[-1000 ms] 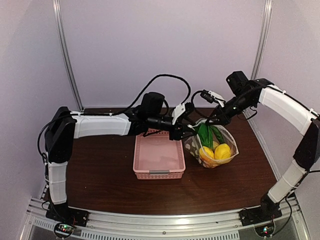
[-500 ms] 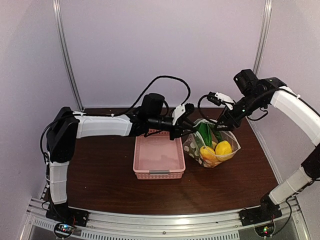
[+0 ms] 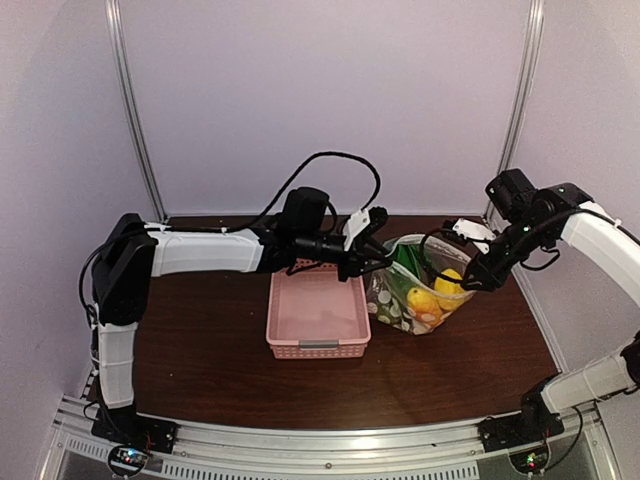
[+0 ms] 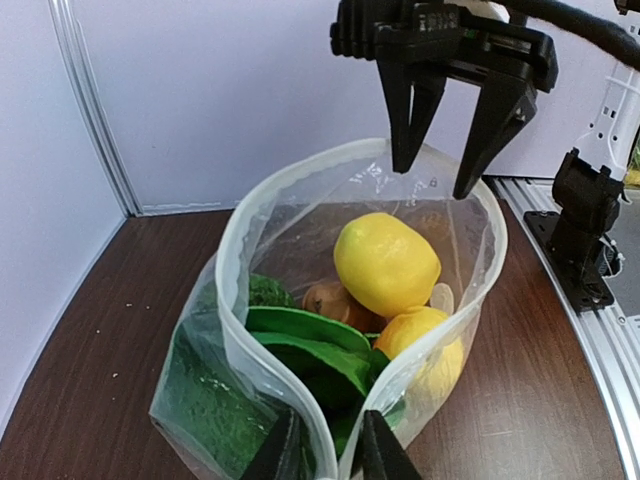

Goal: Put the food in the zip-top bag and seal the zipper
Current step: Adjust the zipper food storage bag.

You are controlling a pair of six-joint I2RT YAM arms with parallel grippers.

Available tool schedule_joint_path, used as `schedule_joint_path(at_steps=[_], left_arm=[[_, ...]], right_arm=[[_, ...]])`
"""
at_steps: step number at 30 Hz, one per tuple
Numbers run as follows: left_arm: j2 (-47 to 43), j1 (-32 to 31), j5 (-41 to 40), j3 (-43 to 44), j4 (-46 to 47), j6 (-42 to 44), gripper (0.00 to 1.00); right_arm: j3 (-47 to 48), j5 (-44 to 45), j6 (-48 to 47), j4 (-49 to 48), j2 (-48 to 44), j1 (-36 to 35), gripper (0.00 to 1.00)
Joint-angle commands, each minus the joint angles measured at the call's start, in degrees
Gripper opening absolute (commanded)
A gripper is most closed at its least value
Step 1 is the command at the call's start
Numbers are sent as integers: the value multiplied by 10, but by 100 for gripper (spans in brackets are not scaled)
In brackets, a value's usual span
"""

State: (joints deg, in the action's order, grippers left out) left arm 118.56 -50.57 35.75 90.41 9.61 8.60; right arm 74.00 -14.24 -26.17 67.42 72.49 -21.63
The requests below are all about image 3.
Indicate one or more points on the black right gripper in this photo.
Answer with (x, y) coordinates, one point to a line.
(492, 276)

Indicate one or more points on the right aluminium corner post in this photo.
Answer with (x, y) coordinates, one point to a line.
(529, 59)

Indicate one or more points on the yellow lemon toy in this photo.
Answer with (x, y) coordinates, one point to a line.
(450, 294)

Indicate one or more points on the green bok choy toy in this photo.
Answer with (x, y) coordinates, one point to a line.
(407, 255)

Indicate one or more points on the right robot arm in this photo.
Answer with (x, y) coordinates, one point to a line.
(606, 256)

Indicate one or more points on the circuit board with leds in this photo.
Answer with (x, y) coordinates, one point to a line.
(530, 461)
(125, 460)

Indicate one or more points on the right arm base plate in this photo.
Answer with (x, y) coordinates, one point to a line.
(508, 432)

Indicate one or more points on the front aluminium frame rail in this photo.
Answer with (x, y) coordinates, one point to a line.
(450, 450)

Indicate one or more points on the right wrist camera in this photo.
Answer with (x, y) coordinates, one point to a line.
(464, 231)

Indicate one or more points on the left aluminium corner post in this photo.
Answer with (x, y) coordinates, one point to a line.
(132, 115)

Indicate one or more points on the clear zip top bag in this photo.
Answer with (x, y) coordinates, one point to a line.
(387, 289)

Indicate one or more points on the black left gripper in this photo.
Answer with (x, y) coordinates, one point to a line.
(354, 262)

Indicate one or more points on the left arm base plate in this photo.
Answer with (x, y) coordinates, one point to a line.
(125, 426)

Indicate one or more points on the left circuit board with LEDs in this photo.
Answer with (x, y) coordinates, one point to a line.
(125, 460)

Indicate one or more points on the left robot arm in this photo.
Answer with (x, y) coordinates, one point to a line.
(137, 251)

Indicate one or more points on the pink perforated plastic basket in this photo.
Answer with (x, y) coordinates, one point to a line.
(313, 315)

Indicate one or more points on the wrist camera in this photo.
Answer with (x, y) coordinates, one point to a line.
(464, 231)
(363, 223)

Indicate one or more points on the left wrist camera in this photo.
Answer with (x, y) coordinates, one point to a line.
(363, 223)

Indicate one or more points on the aluminium corner post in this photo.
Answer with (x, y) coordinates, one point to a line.
(132, 115)
(529, 59)

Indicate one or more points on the right circuit board with LEDs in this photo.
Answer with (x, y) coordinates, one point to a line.
(530, 461)

